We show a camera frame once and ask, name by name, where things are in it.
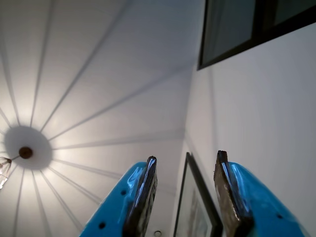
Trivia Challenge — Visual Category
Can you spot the pendant ceiling lamp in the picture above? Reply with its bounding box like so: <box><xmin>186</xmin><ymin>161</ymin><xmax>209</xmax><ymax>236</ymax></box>
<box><xmin>0</xmin><ymin>155</ymin><xmax>20</xmax><ymax>190</ymax></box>

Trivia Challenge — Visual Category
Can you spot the brown round ceiling rose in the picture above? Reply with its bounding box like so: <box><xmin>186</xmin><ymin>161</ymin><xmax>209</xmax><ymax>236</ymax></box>
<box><xmin>19</xmin><ymin>146</ymin><xmax>33</xmax><ymax>159</ymax></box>

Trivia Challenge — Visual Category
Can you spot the black framed window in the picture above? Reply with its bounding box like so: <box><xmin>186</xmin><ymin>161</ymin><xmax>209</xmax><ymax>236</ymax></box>
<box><xmin>197</xmin><ymin>0</ymin><xmax>316</xmax><ymax>71</ymax></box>

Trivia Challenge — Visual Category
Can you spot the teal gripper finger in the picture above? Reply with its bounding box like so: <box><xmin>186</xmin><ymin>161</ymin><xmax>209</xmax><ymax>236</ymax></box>
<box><xmin>213</xmin><ymin>150</ymin><xmax>310</xmax><ymax>237</ymax></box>
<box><xmin>79</xmin><ymin>155</ymin><xmax>159</xmax><ymax>237</ymax></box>

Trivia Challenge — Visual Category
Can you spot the black framed picture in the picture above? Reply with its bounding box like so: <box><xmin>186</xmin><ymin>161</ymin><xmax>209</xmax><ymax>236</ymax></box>
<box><xmin>173</xmin><ymin>152</ymin><xmax>224</xmax><ymax>237</ymax></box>

